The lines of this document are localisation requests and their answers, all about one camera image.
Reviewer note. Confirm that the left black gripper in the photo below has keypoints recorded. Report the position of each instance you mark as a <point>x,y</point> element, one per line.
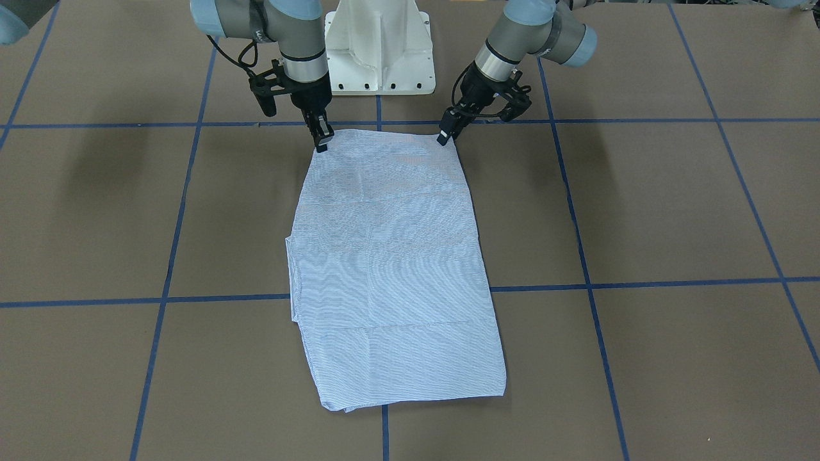
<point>476,93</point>

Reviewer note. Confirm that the light blue striped shirt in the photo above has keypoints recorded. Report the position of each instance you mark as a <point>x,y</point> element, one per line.
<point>387,278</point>

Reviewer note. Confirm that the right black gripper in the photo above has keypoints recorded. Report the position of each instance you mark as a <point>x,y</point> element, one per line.
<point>310,95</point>

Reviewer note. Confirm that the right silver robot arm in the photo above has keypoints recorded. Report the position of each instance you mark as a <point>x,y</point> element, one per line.
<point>302,72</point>

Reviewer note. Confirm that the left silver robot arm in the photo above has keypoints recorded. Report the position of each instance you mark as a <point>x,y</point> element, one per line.
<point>545,29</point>

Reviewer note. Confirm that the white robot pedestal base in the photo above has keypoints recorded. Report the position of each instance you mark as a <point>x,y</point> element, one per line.
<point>379,48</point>

